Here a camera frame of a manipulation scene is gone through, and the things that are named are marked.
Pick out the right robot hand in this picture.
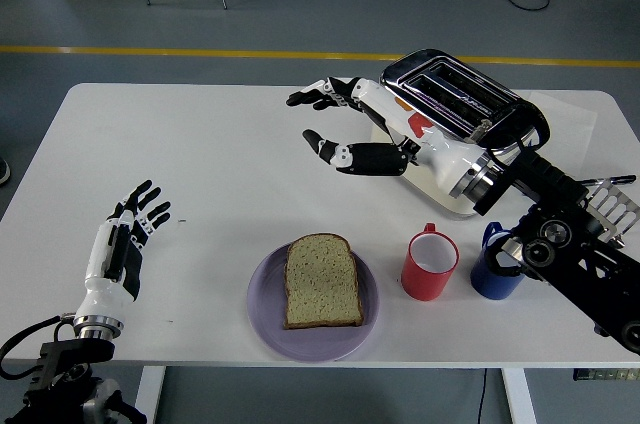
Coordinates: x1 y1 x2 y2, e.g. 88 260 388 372
285 76 489 198

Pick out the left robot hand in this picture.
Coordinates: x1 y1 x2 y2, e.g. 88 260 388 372
73 180 172 325

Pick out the purple plastic plate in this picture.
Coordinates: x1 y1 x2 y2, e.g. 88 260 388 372
246 241 380 363

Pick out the brown bread slice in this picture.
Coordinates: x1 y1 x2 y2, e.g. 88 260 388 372
283 234 365 330

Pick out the cream and chrome toaster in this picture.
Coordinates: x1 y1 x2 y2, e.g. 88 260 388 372
369 48 551 218

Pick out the white table leg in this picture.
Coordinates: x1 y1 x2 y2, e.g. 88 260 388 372
130 366 167 424
501 367 539 424

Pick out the red enamel mug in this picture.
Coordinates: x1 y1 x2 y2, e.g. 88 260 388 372
400 222 460 302

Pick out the blue enamel mug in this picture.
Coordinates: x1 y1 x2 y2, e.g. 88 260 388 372
469 221 527 301

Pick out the black pen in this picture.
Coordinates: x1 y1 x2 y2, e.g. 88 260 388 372
582 174 632 188

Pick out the silver metal toast rack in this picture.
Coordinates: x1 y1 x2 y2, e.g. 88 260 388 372
582 178 640 248

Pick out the table height control panel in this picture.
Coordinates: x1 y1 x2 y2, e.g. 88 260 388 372
572 367 640 381

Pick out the thin black hanging cable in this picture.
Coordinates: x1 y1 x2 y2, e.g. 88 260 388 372
477 367 489 424

